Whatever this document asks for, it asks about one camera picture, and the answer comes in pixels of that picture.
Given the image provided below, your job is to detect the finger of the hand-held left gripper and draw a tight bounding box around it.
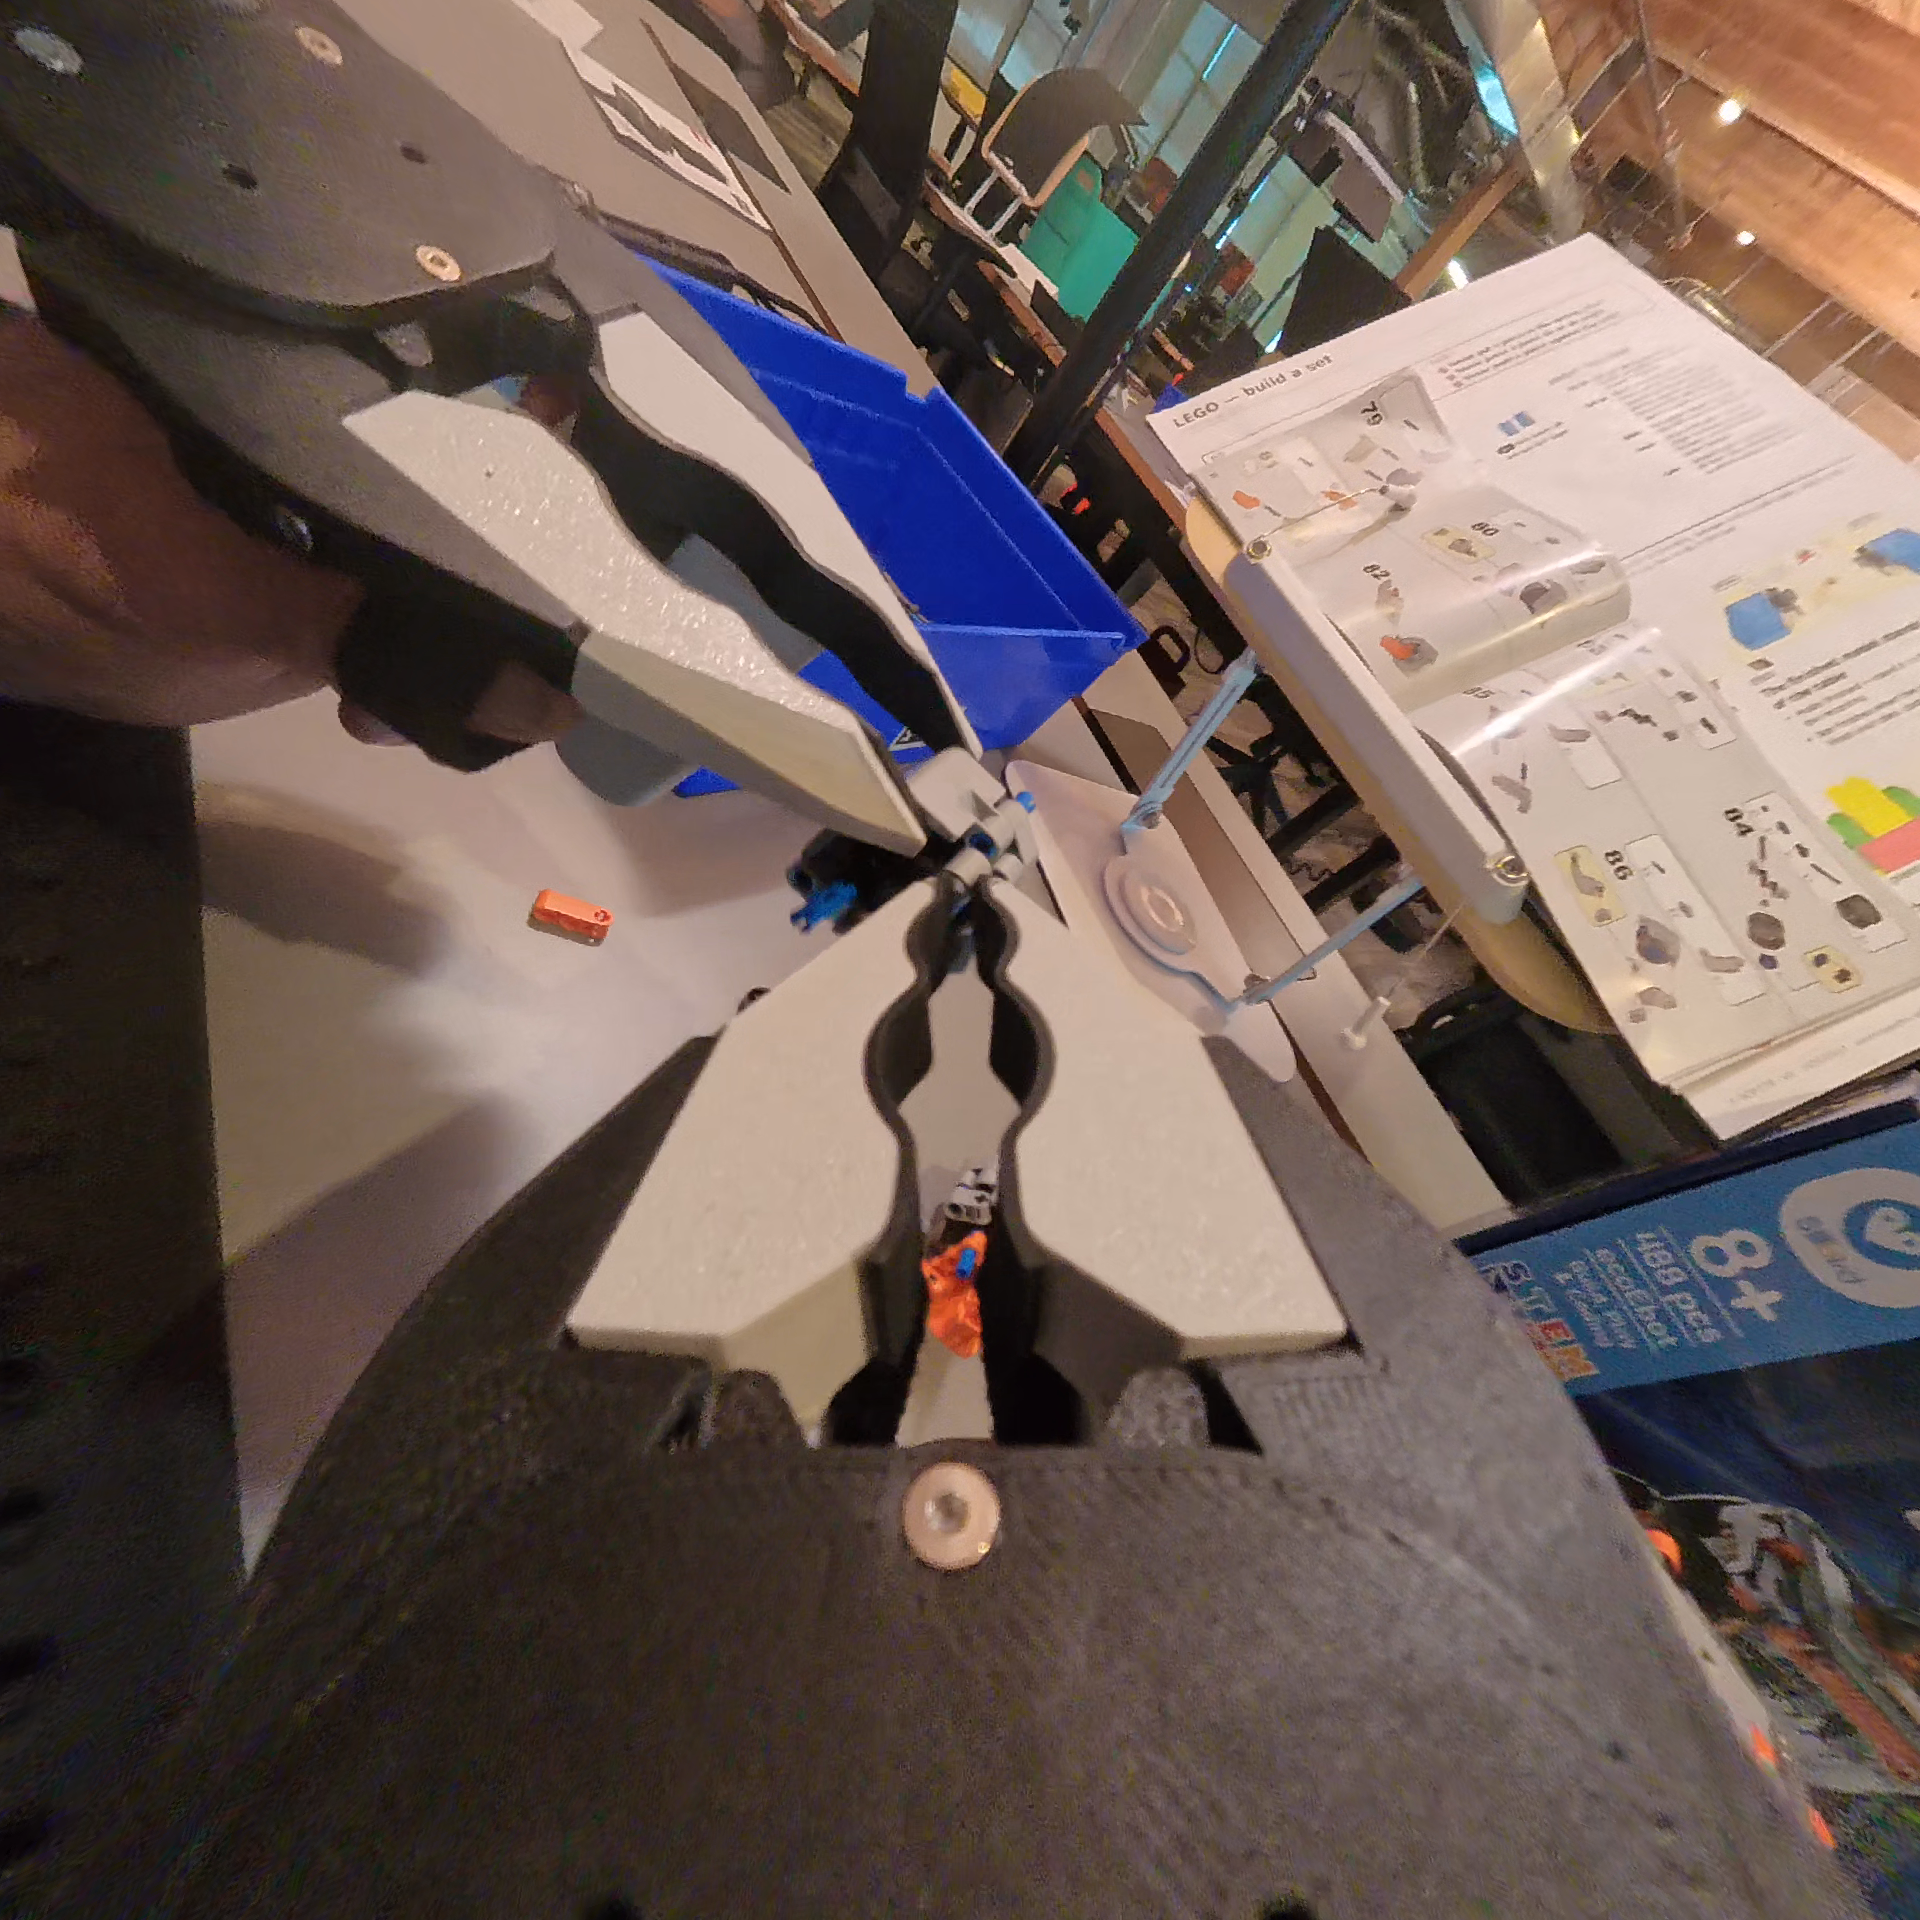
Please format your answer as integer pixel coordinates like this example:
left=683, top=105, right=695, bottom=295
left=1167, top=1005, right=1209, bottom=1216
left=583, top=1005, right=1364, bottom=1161
left=571, top=302, right=988, bottom=758
left=337, top=380, right=933, bottom=860

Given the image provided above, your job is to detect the round wooden board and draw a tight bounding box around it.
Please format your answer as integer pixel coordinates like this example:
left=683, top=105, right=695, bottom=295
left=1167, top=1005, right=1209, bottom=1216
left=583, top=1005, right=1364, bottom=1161
left=1181, top=494, right=1607, bottom=1039

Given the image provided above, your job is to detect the grey black wheel Lego assembly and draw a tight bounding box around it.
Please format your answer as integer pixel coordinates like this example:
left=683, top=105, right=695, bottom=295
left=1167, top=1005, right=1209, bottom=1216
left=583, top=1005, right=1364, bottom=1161
left=901, top=746, right=1054, bottom=906

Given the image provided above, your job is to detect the printed paper sheet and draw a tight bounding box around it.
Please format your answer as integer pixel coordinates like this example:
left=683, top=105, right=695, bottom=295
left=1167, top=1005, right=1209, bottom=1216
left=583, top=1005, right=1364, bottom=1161
left=555, top=25, right=772, bottom=229

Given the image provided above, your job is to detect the black metal pole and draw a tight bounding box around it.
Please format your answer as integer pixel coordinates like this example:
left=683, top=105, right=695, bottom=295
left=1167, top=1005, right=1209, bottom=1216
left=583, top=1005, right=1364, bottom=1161
left=1000, top=0, right=1364, bottom=485

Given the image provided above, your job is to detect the white tipped thin cord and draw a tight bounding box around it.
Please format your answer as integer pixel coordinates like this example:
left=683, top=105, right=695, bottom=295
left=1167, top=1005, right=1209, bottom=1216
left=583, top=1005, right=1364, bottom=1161
left=1339, top=959, right=1443, bottom=1060

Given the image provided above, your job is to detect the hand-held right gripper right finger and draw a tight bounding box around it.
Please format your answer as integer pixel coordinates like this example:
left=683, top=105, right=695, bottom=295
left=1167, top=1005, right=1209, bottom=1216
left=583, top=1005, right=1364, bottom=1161
left=963, top=881, right=1351, bottom=1428

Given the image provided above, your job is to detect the blue robot kit box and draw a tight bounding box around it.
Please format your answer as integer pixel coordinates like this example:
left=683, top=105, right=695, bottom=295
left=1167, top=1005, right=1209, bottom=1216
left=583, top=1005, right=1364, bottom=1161
left=1450, top=1095, right=1920, bottom=1853

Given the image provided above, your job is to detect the person's left hand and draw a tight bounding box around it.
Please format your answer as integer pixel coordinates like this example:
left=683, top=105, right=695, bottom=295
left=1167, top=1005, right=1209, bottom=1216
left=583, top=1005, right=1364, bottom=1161
left=0, top=316, right=589, bottom=779

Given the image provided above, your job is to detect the grey orange axle assembly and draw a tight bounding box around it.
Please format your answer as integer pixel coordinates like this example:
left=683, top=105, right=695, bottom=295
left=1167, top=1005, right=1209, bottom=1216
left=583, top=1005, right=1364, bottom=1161
left=917, top=1161, right=990, bottom=1364

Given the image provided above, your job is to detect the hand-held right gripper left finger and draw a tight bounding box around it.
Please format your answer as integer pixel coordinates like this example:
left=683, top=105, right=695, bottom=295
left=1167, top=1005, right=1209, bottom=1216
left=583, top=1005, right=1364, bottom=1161
left=561, top=881, right=949, bottom=1421

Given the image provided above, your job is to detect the blue plastic bin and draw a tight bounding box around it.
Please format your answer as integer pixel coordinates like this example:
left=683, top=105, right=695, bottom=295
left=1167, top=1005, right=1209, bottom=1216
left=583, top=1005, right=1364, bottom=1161
left=634, top=255, right=1145, bottom=798

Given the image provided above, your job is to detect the black wheel hub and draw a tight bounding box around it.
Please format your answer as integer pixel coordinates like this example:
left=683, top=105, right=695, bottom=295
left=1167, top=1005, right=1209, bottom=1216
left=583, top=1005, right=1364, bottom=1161
left=783, top=832, right=908, bottom=934

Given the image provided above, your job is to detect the white instruction booklet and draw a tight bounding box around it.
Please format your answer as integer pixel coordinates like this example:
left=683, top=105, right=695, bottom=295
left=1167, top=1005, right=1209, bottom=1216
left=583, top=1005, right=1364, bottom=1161
left=1145, top=235, right=1920, bottom=1132

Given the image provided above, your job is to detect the black office chair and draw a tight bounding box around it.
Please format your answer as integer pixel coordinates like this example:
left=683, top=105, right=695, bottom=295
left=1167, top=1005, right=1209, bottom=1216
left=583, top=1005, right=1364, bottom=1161
left=817, top=0, right=959, bottom=295

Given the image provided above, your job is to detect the black dimpled panel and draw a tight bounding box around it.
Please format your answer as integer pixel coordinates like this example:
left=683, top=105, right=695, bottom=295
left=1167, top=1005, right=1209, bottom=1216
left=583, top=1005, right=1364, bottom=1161
left=0, top=706, right=250, bottom=1920

